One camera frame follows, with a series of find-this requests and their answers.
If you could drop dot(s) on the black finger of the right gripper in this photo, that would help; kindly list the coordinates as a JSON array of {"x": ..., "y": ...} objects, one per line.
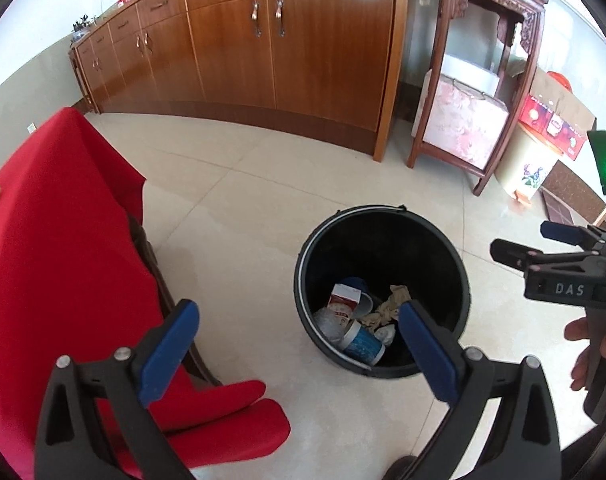
[{"x": 516, "y": 256}]

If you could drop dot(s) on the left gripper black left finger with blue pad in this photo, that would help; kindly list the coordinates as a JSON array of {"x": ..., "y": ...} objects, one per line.
[{"x": 72, "y": 442}]

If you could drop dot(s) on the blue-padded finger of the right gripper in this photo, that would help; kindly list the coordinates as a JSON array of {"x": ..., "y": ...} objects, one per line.
[{"x": 585, "y": 237}]

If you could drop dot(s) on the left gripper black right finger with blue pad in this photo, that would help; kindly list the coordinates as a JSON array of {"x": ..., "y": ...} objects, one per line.
[{"x": 500, "y": 422}]

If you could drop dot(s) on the red white milk carton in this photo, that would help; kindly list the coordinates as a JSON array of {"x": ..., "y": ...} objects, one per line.
[{"x": 344, "y": 300}]

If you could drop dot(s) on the blue white paper cup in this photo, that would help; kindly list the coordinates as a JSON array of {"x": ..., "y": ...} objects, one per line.
[{"x": 360, "y": 345}]

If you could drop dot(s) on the black trash bin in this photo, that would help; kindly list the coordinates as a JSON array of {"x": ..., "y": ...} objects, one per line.
[{"x": 375, "y": 247}]

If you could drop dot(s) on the white floral bucket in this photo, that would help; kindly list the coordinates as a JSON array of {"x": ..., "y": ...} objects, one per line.
[{"x": 526, "y": 163}]

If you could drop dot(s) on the cardboard box with red packs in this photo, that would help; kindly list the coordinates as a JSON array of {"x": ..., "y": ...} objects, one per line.
[{"x": 553, "y": 112}]

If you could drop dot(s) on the pink cushion box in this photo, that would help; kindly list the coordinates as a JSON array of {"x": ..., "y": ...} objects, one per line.
[{"x": 466, "y": 119}]

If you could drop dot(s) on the red tablecloth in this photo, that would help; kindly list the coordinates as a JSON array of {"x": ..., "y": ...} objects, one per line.
[{"x": 72, "y": 282}]

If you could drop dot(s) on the carved wooden side stand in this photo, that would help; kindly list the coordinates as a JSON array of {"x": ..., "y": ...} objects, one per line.
[{"x": 483, "y": 62}]

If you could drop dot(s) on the brown wooden sideboard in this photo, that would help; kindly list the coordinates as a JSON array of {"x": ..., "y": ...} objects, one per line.
[{"x": 325, "y": 69}]

